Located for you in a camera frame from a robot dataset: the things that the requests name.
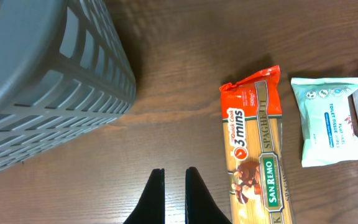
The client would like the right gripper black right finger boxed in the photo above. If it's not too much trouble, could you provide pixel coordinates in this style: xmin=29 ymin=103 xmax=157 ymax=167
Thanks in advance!
xmin=185 ymin=167 xmax=231 ymax=224

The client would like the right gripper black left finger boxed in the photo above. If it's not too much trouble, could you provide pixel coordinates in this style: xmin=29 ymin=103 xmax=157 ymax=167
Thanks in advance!
xmin=124 ymin=169 xmax=165 ymax=224

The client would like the San Remo spaghetti packet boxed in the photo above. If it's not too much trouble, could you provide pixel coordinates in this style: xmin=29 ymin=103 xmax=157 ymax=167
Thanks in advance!
xmin=219 ymin=65 xmax=295 ymax=224

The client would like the mint green wipes pack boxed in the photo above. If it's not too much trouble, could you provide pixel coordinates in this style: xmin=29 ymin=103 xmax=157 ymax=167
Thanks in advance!
xmin=291 ymin=77 xmax=358 ymax=167

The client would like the grey plastic basket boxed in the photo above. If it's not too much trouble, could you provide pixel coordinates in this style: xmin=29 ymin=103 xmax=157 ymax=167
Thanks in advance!
xmin=0 ymin=0 xmax=136 ymax=171

